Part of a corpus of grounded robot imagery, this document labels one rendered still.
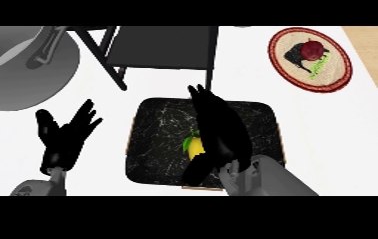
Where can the pale wooden board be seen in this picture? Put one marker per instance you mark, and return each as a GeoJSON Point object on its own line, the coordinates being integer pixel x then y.
{"type": "Point", "coordinates": [363, 53]}

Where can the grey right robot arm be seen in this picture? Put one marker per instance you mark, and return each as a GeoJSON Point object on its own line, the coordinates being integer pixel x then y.
{"type": "Point", "coordinates": [266, 178]}

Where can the round red-rimmed woven placemat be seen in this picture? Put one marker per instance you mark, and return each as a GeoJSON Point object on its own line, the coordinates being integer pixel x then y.
{"type": "Point", "coordinates": [310, 59]}

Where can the grey round pan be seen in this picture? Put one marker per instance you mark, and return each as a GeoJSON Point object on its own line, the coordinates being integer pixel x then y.
{"type": "Point", "coordinates": [31, 66]}

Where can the black tiered shelf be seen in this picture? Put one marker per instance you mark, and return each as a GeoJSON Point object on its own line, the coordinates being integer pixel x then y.
{"type": "Point", "coordinates": [157, 49]}

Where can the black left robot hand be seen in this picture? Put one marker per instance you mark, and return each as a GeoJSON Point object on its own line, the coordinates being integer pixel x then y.
{"type": "Point", "coordinates": [61, 139]}

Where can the yellow lemon with green leaf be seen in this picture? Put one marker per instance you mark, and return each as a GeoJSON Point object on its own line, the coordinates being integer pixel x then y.
{"type": "Point", "coordinates": [195, 147]}

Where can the red apple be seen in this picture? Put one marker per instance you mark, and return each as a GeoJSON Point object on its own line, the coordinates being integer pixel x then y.
{"type": "Point", "coordinates": [313, 49]}

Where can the black marble tray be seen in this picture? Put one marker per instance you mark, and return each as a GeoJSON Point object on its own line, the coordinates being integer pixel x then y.
{"type": "Point", "coordinates": [162, 143]}

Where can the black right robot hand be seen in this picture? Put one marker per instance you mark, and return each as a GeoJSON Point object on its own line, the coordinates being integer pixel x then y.
{"type": "Point", "coordinates": [221, 129]}

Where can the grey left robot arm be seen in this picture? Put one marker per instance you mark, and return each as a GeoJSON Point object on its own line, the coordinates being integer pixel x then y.
{"type": "Point", "coordinates": [41, 185]}

